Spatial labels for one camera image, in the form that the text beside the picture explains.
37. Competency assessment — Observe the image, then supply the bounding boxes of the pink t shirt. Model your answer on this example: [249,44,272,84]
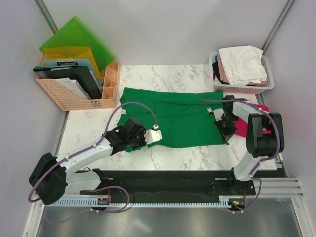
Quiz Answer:
[218,58,267,86]

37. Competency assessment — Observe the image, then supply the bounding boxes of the peach file organizer basket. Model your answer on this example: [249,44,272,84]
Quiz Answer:
[36,61,120,111]

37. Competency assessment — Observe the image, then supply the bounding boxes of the red t shirt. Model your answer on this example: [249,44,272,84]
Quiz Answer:
[235,104,270,138]

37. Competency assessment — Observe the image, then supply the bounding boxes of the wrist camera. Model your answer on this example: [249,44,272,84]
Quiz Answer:
[144,125,162,145]
[207,107,224,121]

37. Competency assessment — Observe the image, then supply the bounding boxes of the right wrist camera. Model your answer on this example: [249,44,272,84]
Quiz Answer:
[207,107,224,121]

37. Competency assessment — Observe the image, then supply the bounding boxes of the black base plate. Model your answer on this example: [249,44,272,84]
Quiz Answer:
[92,168,256,196]

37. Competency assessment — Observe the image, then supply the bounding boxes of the black binder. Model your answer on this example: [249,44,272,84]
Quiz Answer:
[33,66,102,99]

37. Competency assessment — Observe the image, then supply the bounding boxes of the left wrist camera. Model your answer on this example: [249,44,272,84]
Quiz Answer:
[144,125,162,145]

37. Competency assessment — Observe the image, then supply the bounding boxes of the black t shirt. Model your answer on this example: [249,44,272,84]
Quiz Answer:
[212,61,220,79]

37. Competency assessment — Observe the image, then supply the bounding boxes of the white laundry basket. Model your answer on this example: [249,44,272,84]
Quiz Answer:
[209,52,275,94]

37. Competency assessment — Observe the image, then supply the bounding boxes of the green t shirt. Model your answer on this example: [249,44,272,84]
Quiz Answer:
[117,87,224,148]

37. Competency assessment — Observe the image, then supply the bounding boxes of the green plastic folder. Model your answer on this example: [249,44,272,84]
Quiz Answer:
[39,16,115,70]

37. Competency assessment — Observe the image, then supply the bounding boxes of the blue clipboard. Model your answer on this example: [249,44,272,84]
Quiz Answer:
[43,59,102,87]

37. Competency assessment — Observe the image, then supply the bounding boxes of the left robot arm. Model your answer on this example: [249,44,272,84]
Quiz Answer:
[29,118,162,205]

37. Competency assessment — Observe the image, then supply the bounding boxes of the yellow plastic folder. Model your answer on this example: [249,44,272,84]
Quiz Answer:
[43,46,100,73]

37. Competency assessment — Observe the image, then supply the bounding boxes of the white cable duct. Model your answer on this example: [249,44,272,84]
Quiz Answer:
[50,196,232,208]

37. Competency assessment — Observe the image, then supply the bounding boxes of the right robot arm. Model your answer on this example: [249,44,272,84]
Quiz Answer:
[213,96,284,195]

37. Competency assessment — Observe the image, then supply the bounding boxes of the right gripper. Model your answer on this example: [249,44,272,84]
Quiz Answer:
[213,114,238,143]

